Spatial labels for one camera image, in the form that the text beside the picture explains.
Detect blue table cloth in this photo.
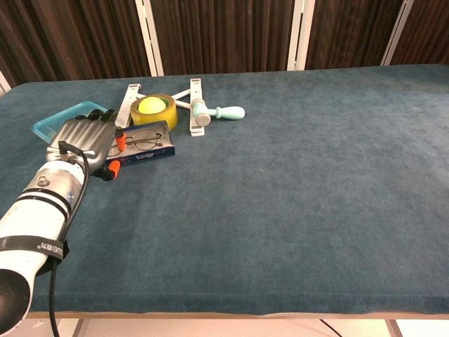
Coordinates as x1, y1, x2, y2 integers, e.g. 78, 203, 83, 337
0, 63, 449, 317

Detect yellow tape roll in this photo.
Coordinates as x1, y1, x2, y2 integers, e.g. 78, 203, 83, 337
130, 93, 179, 129

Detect thin-framed eyeglasses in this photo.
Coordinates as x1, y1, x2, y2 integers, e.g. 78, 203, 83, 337
107, 128, 166, 157

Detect metal table frame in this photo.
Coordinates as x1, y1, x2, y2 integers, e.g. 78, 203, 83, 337
0, 310, 449, 337

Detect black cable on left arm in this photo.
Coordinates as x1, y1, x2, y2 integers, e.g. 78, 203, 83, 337
48, 140, 91, 337

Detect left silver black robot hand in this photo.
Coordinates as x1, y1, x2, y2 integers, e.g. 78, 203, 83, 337
45, 108, 127, 183

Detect light blue toy hammer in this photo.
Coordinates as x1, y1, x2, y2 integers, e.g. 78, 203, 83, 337
191, 98, 246, 126

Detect white folding laptop stand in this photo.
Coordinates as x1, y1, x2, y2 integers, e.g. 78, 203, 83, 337
114, 78, 206, 137

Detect clear blue plastic container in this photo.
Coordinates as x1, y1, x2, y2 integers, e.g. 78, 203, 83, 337
30, 100, 109, 145

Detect yellow-green tennis ball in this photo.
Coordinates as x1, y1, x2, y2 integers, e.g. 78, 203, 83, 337
138, 96, 166, 114

